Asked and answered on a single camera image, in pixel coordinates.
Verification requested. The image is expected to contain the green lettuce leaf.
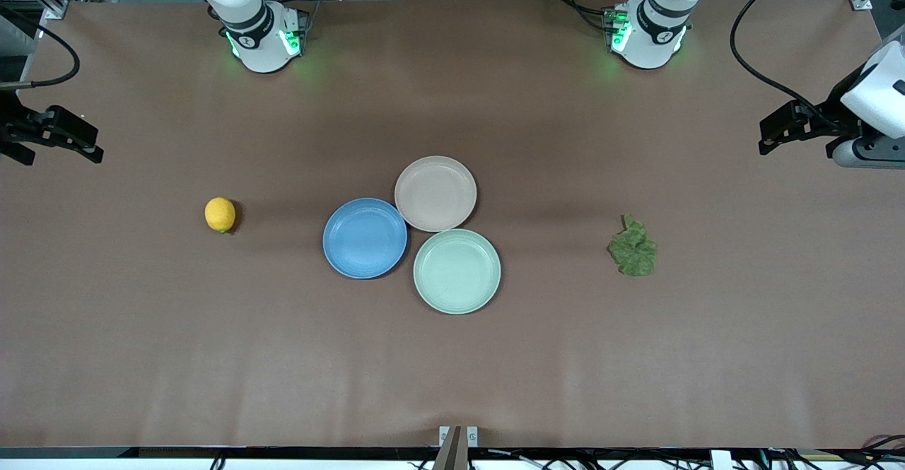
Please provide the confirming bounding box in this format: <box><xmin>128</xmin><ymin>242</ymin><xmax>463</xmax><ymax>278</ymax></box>
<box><xmin>607</xmin><ymin>214</ymin><xmax>659</xmax><ymax>278</ymax></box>

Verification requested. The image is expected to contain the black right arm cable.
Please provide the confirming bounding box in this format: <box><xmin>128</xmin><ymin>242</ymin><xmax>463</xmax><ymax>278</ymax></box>
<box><xmin>0</xmin><ymin>4</ymin><xmax>81</xmax><ymax>90</ymax></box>

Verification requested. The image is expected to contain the blue plate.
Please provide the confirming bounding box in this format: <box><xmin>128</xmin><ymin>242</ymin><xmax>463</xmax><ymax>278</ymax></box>
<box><xmin>323</xmin><ymin>198</ymin><xmax>409</xmax><ymax>280</ymax></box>

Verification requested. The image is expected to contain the yellow lemon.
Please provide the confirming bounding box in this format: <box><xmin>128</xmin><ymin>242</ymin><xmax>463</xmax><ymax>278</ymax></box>
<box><xmin>205</xmin><ymin>196</ymin><xmax>237</xmax><ymax>234</ymax></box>

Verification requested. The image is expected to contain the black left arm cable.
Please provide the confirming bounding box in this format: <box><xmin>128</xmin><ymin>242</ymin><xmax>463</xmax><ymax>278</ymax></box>
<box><xmin>729</xmin><ymin>0</ymin><xmax>849</xmax><ymax>116</ymax></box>

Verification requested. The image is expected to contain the light green plate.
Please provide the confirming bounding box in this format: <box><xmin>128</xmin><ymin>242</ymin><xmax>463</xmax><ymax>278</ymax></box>
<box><xmin>414</xmin><ymin>228</ymin><xmax>502</xmax><ymax>315</ymax></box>

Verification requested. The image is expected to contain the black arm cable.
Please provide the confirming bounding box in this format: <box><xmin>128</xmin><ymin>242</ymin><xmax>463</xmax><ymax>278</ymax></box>
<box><xmin>729</xmin><ymin>0</ymin><xmax>849</xmax><ymax>116</ymax></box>
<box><xmin>0</xmin><ymin>4</ymin><xmax>81</xmax><ymax>90</ymax></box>

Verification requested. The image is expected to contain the beige plate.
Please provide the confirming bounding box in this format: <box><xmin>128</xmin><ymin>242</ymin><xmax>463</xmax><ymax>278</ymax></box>
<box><xmin>395</xmin><ymin>155</ymin><xmax>478</xmax><ymax>233</ymax></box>

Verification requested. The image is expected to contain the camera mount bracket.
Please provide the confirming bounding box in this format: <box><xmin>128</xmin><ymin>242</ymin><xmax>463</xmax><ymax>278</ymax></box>
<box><xmin>438</xmin><ymin>425</ymin><xmax>479</xmax><ymax>470</ymax></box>

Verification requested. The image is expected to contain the black cable bundle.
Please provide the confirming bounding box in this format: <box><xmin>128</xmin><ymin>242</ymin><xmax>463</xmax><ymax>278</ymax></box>
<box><xmin>764</xmin><ymin>433</ymin><xmax>905</xmax><ymax>470</ymax></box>

